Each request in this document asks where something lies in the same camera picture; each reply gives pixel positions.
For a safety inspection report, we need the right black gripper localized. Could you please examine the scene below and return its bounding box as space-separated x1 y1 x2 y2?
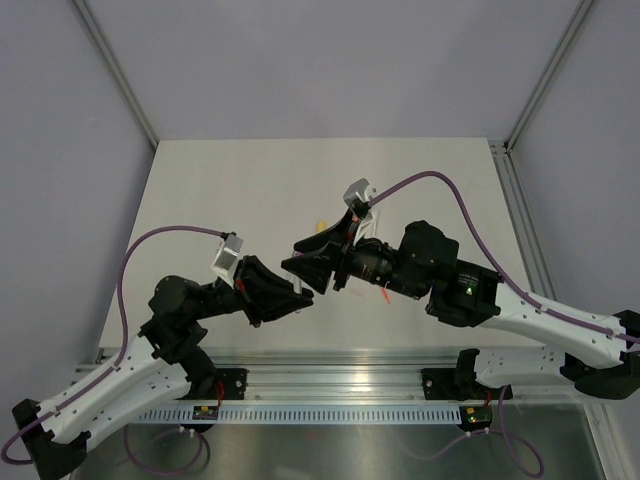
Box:
282 208 428 301

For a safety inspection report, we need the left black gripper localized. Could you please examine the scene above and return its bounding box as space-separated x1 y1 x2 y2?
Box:
191 255 314 327

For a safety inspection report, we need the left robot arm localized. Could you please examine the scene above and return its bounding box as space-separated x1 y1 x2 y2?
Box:
12 256 313 479

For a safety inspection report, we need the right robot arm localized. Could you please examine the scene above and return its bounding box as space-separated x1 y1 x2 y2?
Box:
281 215 639 400

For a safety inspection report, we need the orange thin pen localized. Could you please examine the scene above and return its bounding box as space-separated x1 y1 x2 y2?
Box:
380 287 391 304

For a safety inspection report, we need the left circuit board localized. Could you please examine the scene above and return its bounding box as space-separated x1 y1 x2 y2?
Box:
192 405 219 421

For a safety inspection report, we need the circuit board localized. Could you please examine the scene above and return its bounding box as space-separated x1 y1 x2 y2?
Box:
459 406 493 431
192 405 219 421

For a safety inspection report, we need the right circuit board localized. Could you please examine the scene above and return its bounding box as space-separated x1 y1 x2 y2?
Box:
459 406 493 431

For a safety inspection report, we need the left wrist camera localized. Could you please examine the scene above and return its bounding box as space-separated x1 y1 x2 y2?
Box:
211 232 244 287

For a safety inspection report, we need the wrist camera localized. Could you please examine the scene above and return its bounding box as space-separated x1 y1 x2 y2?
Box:
211 232 244 287
343 178 379 243

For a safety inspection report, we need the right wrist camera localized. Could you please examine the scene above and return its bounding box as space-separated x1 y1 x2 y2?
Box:
343 178 379 243

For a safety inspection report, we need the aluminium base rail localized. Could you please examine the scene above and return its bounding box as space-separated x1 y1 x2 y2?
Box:
74 347 609 401

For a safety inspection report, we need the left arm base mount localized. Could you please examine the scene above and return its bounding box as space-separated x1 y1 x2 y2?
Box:
185 350 248 400

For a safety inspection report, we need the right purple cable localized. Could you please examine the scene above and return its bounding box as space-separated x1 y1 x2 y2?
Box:
369 171 640 346

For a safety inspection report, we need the purple cable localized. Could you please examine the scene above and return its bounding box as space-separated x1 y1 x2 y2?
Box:
0 227 236 466
369 171 640 346

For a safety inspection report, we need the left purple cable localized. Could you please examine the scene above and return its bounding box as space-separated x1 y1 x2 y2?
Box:
0 227 236 466

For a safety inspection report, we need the white cable duct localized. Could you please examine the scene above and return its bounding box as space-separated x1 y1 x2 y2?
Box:
135 404 461 425

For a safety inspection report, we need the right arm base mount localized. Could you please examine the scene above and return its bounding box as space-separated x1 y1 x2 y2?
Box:
420 348 501 402

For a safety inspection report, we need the right side aluminium rail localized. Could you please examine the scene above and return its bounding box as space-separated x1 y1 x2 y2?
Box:
488 140 557 300

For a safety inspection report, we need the left frame post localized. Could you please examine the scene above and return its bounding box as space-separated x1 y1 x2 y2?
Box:
69 0 160 151

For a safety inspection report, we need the frame post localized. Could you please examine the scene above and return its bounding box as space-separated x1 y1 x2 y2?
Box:
69 0 160 151
503 0 599 154

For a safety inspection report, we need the right frame post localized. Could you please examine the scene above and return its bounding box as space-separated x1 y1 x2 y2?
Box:
503 0 599 154

